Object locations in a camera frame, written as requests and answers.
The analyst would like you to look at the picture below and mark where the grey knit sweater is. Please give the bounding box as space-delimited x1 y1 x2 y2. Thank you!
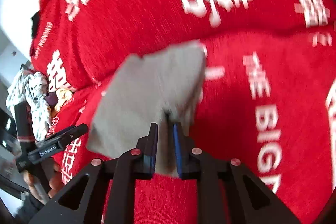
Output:
87 41 206 177

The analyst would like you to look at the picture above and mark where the person's left hand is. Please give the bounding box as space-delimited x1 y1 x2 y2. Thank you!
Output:
22 162 64 205

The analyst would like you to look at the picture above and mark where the dark purple garment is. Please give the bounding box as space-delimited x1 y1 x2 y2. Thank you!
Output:
45 92 58 108

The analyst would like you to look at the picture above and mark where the orange garment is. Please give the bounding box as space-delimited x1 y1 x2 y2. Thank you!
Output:
51 88 73 118

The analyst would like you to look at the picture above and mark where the light blue floral quilt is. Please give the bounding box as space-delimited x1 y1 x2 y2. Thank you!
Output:
6 69 51 141

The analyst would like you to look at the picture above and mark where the red wedding blanket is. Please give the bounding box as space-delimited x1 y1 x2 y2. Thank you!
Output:
50 26 335 223

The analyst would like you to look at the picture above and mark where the red wedding pillow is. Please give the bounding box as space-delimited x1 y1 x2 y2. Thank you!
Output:
30 0 335 91

